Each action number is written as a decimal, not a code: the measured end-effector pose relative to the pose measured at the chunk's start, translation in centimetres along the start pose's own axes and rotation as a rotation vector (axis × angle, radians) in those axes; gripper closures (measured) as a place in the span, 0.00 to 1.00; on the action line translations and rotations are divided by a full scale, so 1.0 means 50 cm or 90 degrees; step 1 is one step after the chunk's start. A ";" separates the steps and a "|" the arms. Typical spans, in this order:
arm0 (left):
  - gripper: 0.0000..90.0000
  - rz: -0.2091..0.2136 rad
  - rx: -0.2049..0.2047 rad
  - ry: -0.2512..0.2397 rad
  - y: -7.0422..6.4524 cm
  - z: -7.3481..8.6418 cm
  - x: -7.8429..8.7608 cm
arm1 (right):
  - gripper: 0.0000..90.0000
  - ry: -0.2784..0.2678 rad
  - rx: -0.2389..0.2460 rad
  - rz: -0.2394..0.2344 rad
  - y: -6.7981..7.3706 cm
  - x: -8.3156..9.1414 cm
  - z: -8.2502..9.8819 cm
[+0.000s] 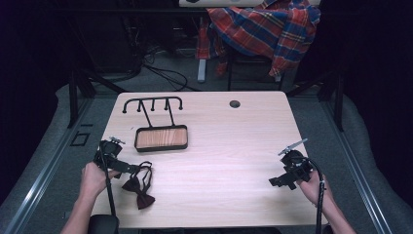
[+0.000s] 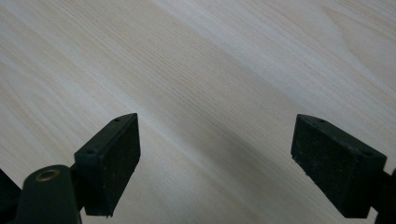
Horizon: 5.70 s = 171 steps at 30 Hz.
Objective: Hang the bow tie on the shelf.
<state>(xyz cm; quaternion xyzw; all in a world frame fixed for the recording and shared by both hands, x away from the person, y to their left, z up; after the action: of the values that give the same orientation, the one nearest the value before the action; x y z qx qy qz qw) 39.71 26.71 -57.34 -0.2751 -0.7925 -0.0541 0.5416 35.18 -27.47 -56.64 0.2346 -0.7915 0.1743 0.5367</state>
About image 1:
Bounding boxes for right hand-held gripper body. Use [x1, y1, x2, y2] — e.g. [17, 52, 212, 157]
[278, 137, 315, 183]

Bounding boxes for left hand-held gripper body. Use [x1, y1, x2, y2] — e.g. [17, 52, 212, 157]
[93, 136, 127, 172]

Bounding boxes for person's right hand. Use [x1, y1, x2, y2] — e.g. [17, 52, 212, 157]
[295, 170, 330, 208]

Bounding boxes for white table leg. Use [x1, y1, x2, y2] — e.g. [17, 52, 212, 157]
[197, 58, 207, 84]

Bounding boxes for black chair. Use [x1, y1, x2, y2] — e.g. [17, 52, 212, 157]
[226, 45, 284, 93]

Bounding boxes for person's left hand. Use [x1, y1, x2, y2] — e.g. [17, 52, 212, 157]
[79, 161, 122, 199]

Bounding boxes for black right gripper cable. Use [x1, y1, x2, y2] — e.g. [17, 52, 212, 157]
[305, 157, 327, 234]

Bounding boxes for red blue plaid cloth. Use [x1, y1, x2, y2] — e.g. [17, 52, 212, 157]
[195, 0, 322, 78]

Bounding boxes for dark maroon bow tie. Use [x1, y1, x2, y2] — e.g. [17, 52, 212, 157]
[121, 161, 157, 211]

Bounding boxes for black floor cables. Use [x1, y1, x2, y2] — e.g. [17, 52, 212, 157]
[139, 48, 201, 93]

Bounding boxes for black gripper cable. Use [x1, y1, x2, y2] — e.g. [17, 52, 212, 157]
[98, 141, 117, 217]
[305, 157, 327, 234]

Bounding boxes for black hook rack wooden tray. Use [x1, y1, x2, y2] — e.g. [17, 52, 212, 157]
[122, 96, 190, 153]

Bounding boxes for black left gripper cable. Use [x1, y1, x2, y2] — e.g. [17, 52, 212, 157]
[98, 141, 117, 217]

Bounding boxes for black metal stand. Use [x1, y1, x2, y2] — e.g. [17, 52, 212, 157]
[285, 68, 346, 133]
[65, 62, 129, 130]

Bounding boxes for aluminium floor rail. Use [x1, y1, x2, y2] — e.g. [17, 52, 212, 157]
[320, 97, 394, 234]
[2, 97, 95, 234]

